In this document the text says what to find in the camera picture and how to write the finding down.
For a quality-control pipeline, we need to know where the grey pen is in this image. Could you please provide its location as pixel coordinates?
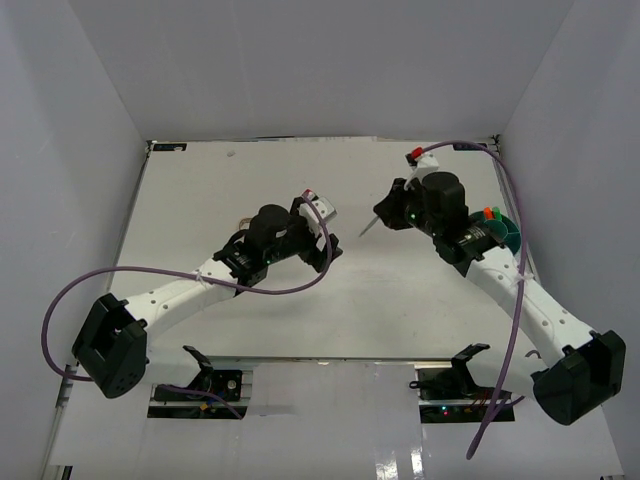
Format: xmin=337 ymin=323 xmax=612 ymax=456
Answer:
xmin=358 ymin=216 xmax=379 ymax=238

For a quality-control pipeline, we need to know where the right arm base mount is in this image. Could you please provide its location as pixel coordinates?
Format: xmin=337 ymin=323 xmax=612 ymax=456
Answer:
xmin=408 ymin=343 xmax=494 ymax=425

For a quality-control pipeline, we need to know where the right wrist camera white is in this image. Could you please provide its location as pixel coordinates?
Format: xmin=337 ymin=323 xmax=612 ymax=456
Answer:
xmin=404 ymin=147 xmax=440 ymax=190

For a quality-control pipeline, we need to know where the teal round organizer container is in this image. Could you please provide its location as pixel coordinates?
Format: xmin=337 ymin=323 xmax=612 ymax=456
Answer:
xmin=471 ymin=207 xmax=522 ymax=255

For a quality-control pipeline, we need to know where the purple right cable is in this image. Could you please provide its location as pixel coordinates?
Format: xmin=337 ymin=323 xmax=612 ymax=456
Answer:
xmin=422 ymin=139 xmax=530 ymax=460

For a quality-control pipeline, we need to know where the right blue corner label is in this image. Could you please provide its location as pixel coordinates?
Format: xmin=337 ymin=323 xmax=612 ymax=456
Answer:
xmin=452 ymin=142 xmax=487 ymax=151

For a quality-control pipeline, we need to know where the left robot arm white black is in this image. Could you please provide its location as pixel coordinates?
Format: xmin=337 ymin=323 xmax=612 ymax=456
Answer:
xmin=72 ymin=190 xmax=341 ymax=399

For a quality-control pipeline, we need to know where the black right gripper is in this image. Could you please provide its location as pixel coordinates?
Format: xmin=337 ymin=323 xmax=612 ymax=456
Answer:
xmin=375 ymin=178 xmax=442 ymax=239

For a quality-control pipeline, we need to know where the left blue corner label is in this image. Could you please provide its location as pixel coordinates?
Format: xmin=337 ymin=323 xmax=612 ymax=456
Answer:
xmin=153 ymin=143 xmax=188 ymax=152

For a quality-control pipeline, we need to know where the blue corner label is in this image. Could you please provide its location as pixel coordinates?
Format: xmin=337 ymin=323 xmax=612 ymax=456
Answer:
xmin=153 ymin=143 xmax=188 ymax=152
xmin=452 ymin=142 xmax=487 ymax=151

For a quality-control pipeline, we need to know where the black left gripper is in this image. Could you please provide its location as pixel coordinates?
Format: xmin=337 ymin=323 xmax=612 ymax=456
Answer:
xmin=265 ymin=198 xmax=342 ymax=273

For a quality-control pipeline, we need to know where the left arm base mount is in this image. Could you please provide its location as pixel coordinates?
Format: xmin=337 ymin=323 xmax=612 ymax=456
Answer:
xmin=147 ymin=346 xmax=250 ymax=420

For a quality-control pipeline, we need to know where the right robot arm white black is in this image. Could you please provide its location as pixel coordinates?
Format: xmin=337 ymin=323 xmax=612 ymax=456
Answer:
xmin=373 ymin=172 xmax=626 ymax=425

